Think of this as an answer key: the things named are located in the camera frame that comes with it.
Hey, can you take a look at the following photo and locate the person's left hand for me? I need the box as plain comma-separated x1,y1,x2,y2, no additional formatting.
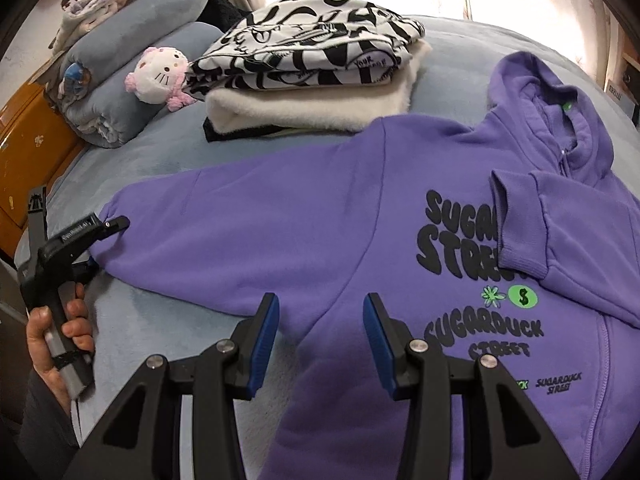
25,297,97,413

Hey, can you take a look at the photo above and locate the white fluffy garment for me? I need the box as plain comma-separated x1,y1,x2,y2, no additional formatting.
205,40,433,136

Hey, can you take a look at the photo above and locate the black and white printed garment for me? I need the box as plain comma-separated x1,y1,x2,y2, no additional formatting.
182,0,426,98

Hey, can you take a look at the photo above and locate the white and pink plush toy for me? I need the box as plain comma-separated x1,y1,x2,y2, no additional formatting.
125,46,198,112

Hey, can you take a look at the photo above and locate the orange wooden headboard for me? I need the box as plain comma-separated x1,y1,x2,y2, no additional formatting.
0,62,86,256

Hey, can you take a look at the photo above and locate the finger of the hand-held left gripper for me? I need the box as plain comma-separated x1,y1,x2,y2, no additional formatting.
100,216,132,240
70,258,98,287

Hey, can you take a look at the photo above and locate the wooden bookshelf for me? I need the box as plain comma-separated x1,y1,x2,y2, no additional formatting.
602,35,640,128

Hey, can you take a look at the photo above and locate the purple hoodie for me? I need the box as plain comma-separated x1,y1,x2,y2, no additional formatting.
92,50,640,480

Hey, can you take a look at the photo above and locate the dark fluffy cloth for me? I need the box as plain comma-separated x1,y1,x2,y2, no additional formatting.
202,0,256,36

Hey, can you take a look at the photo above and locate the person's left forearm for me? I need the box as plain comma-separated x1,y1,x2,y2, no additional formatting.
0,360,83,480

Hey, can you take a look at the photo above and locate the small blue plush toy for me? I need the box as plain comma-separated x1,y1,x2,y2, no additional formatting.
62,62,93,93

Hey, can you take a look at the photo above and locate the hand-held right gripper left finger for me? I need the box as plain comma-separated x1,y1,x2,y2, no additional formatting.
62,292,281,480

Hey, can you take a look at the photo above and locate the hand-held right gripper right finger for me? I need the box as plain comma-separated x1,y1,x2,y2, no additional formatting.
362,292,576,480

